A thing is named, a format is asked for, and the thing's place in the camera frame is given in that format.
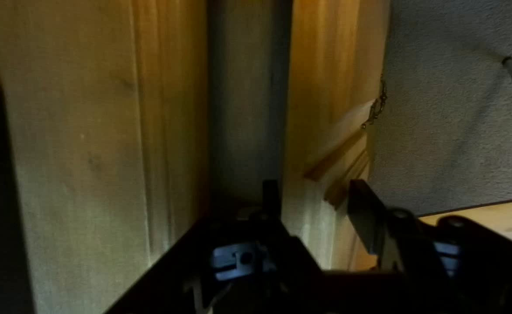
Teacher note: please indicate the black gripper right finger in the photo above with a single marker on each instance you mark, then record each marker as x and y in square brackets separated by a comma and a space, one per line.
[392, 234]

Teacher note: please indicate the wooden roll-top desk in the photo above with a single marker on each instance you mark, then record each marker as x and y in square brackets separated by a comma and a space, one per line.
[334, 62]

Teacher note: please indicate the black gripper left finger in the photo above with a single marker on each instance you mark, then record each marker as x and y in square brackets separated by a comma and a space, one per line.
[294, 285]

